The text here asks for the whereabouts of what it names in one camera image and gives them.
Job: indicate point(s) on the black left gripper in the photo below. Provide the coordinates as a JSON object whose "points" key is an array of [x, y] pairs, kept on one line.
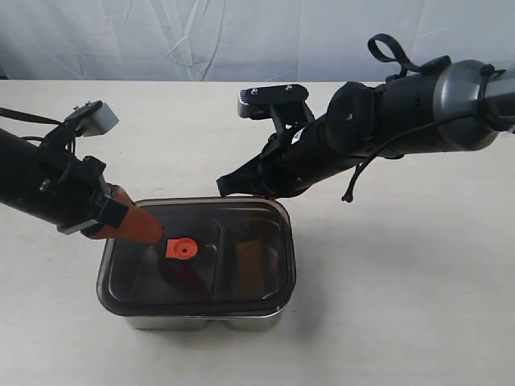
{"points": [[79, 199]]}

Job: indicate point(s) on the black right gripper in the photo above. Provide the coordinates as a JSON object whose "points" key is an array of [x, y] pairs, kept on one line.
{"points": [[288, 165]]}

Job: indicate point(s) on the yellow toy cheese wedge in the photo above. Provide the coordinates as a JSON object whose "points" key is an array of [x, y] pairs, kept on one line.
{"points": [[249, 269]]}

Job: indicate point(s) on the red toy sausage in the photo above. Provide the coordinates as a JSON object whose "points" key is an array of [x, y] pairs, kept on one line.
{"points": [[181, 276]]}

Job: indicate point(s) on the dark transparent container lid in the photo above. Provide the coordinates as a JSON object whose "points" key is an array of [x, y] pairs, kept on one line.
{"points": [[204, 233]]}

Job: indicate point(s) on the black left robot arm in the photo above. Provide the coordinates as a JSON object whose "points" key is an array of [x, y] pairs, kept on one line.
{"points": [[22, 171]]}

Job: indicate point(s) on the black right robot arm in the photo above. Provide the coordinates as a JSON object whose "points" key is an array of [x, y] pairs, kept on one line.
{"points": [[443, 107]]}

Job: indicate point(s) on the stainless steel lunch box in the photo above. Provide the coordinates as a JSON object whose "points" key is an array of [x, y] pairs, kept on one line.
{"points": [[248, 321]]}

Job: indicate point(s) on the grey fabric backdrop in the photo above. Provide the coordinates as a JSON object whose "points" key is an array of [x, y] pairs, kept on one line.
{"points": [[242, 40]]}

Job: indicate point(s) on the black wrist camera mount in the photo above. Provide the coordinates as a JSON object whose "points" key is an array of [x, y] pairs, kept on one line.
{"points": [[284, 104]]}

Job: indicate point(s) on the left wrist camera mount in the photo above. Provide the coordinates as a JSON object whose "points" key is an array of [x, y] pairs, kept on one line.
{"points": [[90, 120]]}

